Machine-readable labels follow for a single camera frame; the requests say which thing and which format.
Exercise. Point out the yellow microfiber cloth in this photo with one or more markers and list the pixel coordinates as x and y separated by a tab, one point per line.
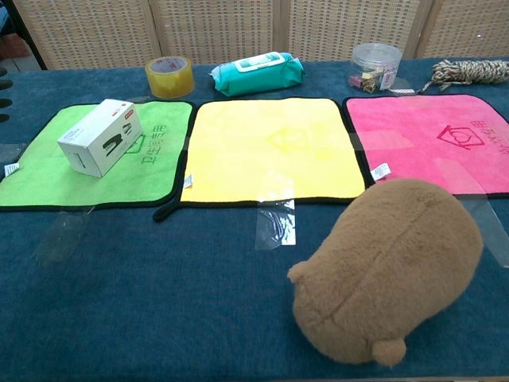
238	159

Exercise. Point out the blue table cloth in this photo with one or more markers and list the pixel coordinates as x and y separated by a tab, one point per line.
159	286

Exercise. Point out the woven folding screen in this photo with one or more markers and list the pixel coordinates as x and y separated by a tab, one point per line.
218	28

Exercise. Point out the small white box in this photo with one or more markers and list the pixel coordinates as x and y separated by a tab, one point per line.
95	147

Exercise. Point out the green microfiber cloth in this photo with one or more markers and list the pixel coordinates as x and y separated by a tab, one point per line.
47	179

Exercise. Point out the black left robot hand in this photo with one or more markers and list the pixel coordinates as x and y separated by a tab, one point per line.
5	103

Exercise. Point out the teal wet wipes pack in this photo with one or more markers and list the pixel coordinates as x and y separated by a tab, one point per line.
254	81

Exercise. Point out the clear tape strip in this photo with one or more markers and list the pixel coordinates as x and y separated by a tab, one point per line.
59	235
489	223
276	227

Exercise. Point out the black tripod stand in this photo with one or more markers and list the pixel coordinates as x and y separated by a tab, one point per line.
27	33

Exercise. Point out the brown plush toy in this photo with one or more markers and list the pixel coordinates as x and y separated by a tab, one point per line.
389	270

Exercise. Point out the pink microfiber cloth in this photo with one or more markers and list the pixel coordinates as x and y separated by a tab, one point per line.
397	131

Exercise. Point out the yellowish packing tape roll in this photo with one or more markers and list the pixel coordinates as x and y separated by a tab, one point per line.
160	85

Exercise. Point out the clear round plastic jar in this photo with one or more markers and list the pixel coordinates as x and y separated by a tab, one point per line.
375	59

